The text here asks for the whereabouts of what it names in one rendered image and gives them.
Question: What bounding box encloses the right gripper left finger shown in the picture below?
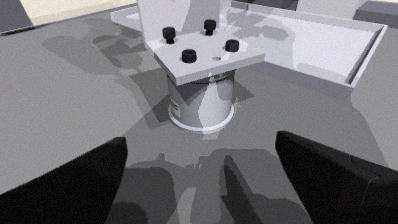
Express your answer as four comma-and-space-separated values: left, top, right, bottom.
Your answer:
0, 137, 128, 224

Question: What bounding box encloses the grey l-shaped bracket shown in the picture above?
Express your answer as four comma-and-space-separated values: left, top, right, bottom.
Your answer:
136, 0, 265, 86

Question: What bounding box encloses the black socket-head screw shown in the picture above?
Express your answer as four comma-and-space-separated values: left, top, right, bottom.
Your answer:
225, 39, 239, 52
162, 27, 176, 44
204, 19, 216, 36
182, 49, 196, 63

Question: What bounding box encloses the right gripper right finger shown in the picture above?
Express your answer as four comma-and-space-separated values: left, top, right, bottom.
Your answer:
275, 131, 398, 224

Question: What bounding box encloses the shiny grey metal cylinder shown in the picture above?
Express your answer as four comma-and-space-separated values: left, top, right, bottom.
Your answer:
166, 69, 237, 134

